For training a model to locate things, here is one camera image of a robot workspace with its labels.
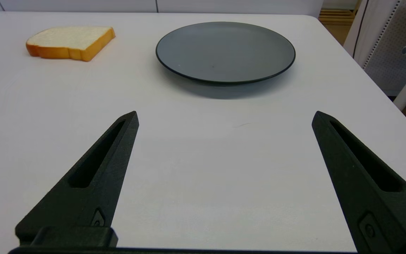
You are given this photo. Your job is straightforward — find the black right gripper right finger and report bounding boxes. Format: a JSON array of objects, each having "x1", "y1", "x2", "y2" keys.
[{"x1": 312, "y1": 111, "x2": 406, "y2": 254}]

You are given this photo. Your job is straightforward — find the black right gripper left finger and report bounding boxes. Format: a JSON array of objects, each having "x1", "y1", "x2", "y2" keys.
[{"x1": 15, "y1": 111, "x2": 140, "y2": 246}]

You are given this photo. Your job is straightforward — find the white perforated partition panel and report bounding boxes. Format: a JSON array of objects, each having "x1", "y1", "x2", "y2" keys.
[{"x1": 343, "y1": 0, "x2": 406, "y2": 96}]

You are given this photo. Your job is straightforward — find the white bread slice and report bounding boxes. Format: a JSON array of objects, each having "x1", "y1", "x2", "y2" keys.
[{"x1": 26, "y1": 26, "x2": 116, "y2": 62}]

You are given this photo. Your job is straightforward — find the wooden shelf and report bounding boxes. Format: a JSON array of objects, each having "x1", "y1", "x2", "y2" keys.
[{"x1": 318, "y1": 0, "x2": 361, "y2": 26}]

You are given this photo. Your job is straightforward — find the dark grey round plate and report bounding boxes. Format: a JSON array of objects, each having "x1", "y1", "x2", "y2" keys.
[{"x1": 155, "y1": 22, "x2": 296, "y2": 85}]

